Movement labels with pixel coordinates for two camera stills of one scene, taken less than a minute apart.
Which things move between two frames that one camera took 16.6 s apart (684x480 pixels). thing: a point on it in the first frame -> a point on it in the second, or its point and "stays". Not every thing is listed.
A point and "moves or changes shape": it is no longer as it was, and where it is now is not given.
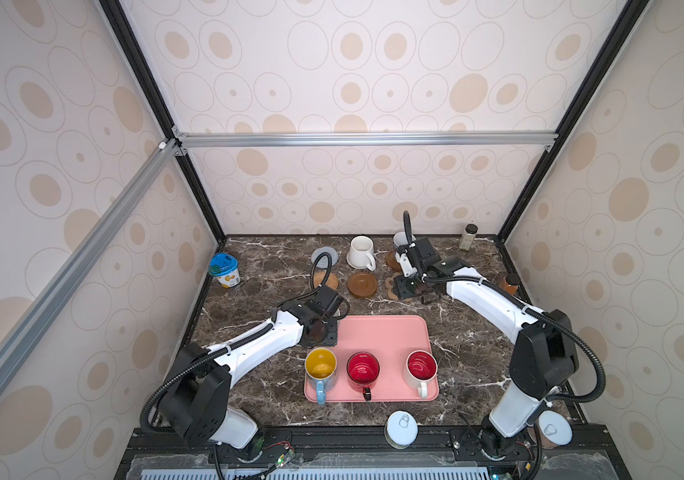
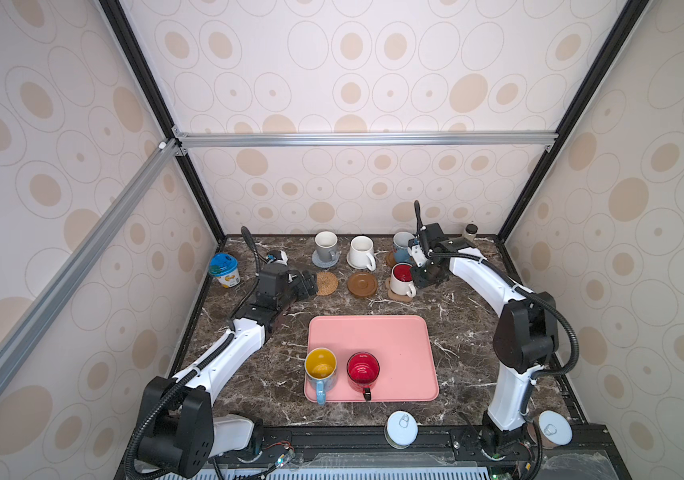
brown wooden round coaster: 392,262 stays
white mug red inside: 421,367 moves or changes shape
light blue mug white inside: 400,238 stays
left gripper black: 331,341 -> 310,284
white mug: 361,253 stays
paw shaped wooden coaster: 389,283 stays
